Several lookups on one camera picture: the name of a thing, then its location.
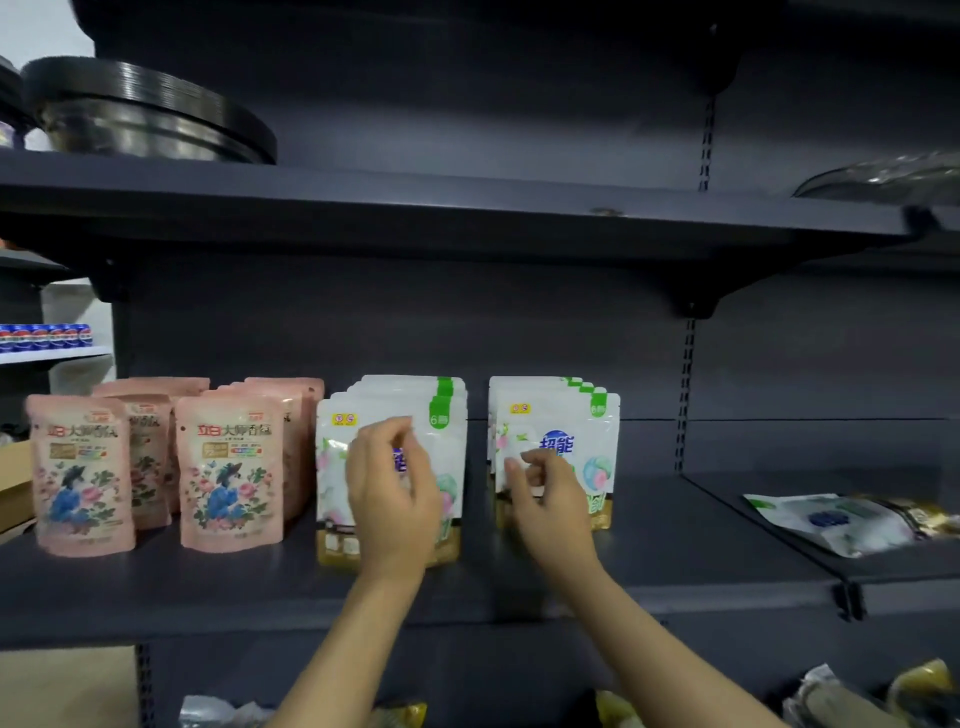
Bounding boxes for person's right hand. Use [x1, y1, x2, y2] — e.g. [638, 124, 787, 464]
[503, 447, 603, 584]

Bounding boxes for person's left hand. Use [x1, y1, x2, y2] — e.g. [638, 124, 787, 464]
[344, 415, 446, 584]

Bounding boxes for person's right forearm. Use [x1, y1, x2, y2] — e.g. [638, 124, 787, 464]
[536, 566, 790, 728]

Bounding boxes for person's left forearm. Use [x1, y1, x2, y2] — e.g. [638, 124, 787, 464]
[266, 570, 429, 728]

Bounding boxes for rows of white detergent pouches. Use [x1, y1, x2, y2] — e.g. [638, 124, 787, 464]
[314, 373, 623, 569]

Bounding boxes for group of pink floral pouches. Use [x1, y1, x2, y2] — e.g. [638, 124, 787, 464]
[24, 376, 326, 559]

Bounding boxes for yellow packet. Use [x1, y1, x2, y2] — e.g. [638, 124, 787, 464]
[373, 700, 429, 728]
[887, 658, 959, 728]
[595, 689, 648, 728]

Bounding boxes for dark grey metal shelving unit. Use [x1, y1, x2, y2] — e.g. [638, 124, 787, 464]
[0, 0, 960, 728]

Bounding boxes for white pouch lying flat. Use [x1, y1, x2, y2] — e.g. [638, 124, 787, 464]
[741, 492, 918, 559]

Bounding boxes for silver grey packet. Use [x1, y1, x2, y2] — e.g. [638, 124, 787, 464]
[178, 695, 260, 728]

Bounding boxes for grey crumpled packet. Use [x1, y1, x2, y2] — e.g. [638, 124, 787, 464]
[782, 663, 865, 728]

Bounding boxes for white shelf board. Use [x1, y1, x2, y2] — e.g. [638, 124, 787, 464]
[0, 345, 115, 366]

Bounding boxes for row of blue cans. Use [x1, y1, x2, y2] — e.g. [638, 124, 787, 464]
[0, 323, 93, 354]

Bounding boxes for brown cardboard box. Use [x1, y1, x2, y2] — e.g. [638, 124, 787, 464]
[0, 438, 38, 538]

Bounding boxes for gold pouch lying flat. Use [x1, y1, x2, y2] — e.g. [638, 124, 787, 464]
[862, 495, 960, 538]

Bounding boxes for glass pan lid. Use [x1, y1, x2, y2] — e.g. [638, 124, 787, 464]
[792, 152, 960, 208]

